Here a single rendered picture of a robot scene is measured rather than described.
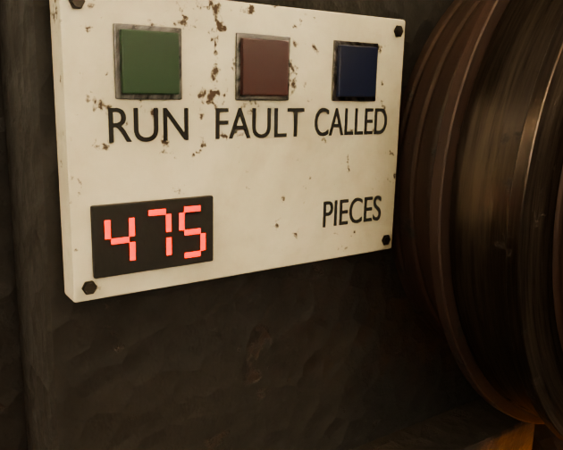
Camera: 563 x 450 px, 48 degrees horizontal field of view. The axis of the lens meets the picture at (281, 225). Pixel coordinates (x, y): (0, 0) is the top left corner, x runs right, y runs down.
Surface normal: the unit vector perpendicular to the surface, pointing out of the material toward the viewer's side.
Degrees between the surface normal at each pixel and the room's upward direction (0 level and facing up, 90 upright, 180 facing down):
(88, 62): 90
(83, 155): 90
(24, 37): 90
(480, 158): 82
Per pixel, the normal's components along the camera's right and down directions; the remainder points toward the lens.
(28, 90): -0.82, 0.11
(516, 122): -0.79, -0.14
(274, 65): 0.57, 0.19
